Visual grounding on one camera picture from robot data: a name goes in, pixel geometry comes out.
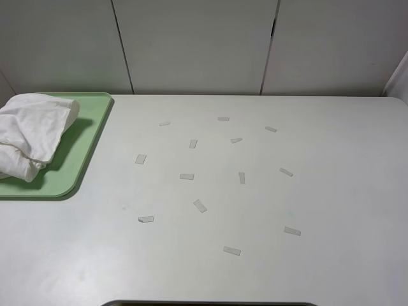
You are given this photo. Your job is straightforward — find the white short sleeve t-shirt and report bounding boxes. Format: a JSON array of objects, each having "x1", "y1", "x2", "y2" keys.
[{"x1": 1, "y1": 93, "x2": 80, "y2": 182}]

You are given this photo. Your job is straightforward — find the light green plastic tray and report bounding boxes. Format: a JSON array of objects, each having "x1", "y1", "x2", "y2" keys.
[{"x1": 1, "y1": 92, "x2": 113, "y2": 200}]

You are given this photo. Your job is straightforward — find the clear tape piece upper centre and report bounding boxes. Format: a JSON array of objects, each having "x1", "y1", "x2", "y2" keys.
[{"x1": 189, "y1": 140, "x2": 198, "y2": 149}]

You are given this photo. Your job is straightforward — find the clear tape piece mid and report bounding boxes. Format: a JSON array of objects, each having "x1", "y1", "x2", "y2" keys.
[
  {"x1": 238, "y1": 172, "x2": 245, "y2": 184},
  {"x1": 280, "y1": 168, "x2": 293, "y2": 177}
]

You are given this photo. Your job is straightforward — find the clear tape piece far right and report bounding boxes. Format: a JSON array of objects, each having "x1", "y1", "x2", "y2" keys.
[{"x1": 265, "y1": 126, "x2": 277, "y2": 133}]

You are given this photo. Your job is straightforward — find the clear tape piece far mid right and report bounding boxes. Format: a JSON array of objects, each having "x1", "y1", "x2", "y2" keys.
[{"x1": 280, "y1": 168, "x2": 293, "y2": 177}]

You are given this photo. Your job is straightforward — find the clear tape piece lower left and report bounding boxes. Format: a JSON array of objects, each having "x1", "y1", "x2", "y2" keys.
[{"x1": 138, "y1": 216, "x2": 154, "y2": 223}]

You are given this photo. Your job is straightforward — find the clear tape piece bottom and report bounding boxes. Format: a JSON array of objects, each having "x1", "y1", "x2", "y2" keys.
[{"x1": 223, "y1": 246, "x2": 241, "y2": 256}]

